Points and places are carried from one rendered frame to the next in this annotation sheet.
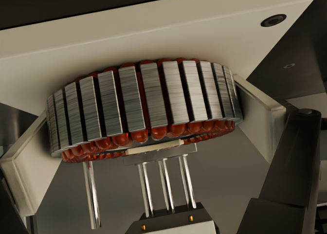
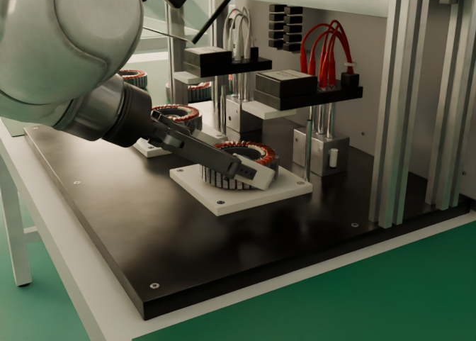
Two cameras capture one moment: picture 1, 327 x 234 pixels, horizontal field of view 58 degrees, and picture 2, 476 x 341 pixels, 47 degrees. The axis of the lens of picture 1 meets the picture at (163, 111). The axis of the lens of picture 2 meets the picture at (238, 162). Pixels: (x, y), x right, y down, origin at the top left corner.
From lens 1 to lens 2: 0.70 m
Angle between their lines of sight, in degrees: 59
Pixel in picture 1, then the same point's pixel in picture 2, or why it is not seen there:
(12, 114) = (309, 204)
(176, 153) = (301, 134)
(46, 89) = (236, 192)
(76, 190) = not seen: hidden behind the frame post
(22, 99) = (248, 196)
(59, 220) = not seen: hidden behind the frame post
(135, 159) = (318, 142)
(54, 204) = not seen: hidden behind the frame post
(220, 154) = (341, 107)
